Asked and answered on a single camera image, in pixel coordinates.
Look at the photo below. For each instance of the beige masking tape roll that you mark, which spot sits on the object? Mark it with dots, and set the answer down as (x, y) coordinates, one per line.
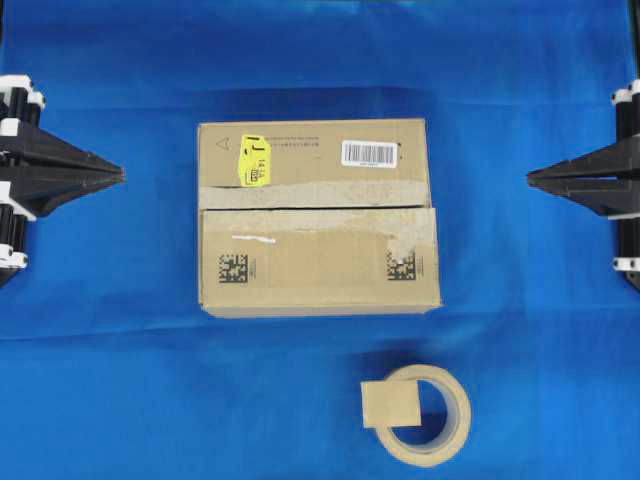
(457, 425)

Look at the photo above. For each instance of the blue table cloth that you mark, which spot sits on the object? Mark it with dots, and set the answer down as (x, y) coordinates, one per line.
(110, 369)

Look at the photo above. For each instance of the brown cardboard box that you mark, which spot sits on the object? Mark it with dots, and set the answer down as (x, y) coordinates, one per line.
(322, 239)

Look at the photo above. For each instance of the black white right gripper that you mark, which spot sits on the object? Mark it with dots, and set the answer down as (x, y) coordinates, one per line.
(575, 180)

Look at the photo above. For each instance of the white barcode label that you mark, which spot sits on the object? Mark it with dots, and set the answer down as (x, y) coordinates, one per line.
(359, 153)

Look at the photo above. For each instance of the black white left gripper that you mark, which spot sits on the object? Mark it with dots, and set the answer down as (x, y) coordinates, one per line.
(59, 173)

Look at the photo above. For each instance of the beige tape strip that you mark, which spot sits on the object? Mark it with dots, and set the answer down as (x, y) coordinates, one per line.
(391, 404)

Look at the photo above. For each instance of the yellow sticker label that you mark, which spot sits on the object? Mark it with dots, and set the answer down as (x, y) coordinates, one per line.
(254, 164)

